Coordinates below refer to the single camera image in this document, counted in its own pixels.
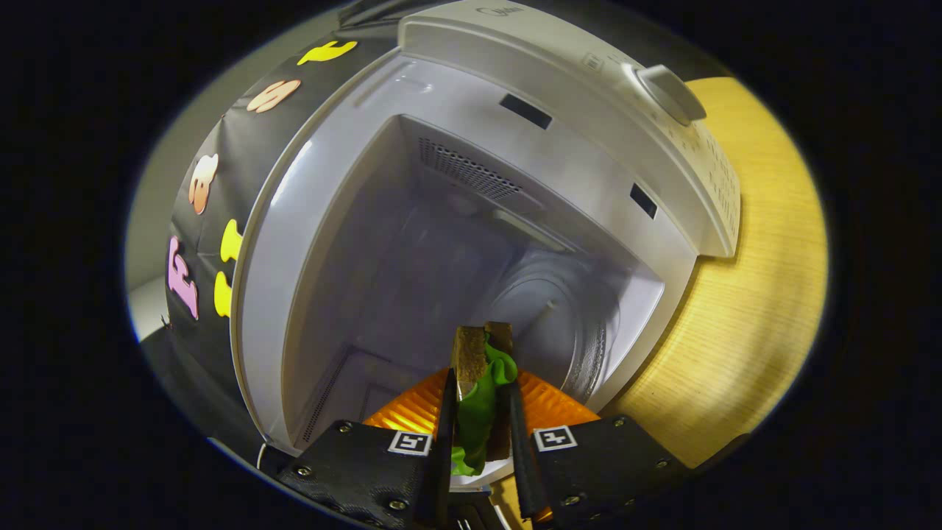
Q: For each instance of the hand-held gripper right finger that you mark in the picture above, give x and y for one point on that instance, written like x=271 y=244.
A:
x=521 y=456

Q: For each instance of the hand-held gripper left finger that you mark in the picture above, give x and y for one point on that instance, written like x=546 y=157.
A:
x=444 y=456

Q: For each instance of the sandwich with green lettuce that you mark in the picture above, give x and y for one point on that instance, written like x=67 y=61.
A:
x=478 y=412

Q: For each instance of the white microwave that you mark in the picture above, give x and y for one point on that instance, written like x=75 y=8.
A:
x=515 y=81

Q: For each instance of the glass microwave turntable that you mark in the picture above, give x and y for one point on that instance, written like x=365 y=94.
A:
x=559 y=324

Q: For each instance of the white rectangular tray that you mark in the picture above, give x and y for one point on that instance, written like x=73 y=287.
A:
x=482 y=478

